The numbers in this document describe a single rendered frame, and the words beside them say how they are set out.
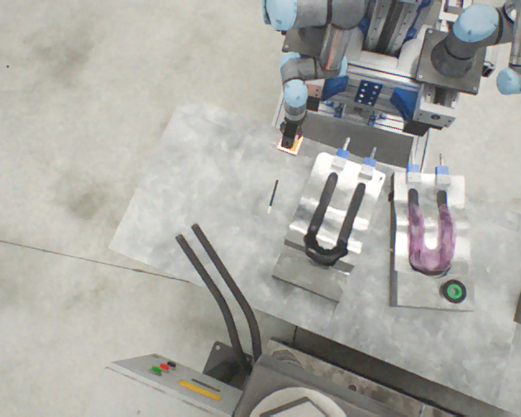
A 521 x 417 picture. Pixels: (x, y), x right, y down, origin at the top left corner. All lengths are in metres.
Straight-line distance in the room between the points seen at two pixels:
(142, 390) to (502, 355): 1.27
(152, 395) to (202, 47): 2.38
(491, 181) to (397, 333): 1.40
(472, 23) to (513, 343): 1.10
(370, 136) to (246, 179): 0.97
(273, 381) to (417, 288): 1.21
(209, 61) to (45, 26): 1.11
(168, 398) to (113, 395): 0.12
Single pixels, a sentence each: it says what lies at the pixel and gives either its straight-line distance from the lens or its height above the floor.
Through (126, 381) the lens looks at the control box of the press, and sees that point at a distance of 1.09.
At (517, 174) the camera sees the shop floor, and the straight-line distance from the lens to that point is 2.99.
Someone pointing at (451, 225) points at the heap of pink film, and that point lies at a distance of 1.74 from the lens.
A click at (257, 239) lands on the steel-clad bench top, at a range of 1.73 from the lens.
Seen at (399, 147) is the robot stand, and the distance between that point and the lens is 2.57.
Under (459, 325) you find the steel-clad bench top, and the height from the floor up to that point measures 0.80.
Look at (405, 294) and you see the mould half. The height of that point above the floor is 0.91.
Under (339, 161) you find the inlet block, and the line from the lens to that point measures 1.71.
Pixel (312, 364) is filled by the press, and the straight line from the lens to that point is 1.72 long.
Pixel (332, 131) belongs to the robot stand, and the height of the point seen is 0.21.
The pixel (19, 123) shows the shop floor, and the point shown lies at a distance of 3.19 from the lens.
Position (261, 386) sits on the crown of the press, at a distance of 0.50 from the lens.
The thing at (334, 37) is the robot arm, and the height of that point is 1.39.
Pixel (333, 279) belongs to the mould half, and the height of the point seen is 0.86.
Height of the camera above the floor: 2.50
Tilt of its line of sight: 75 degrees down
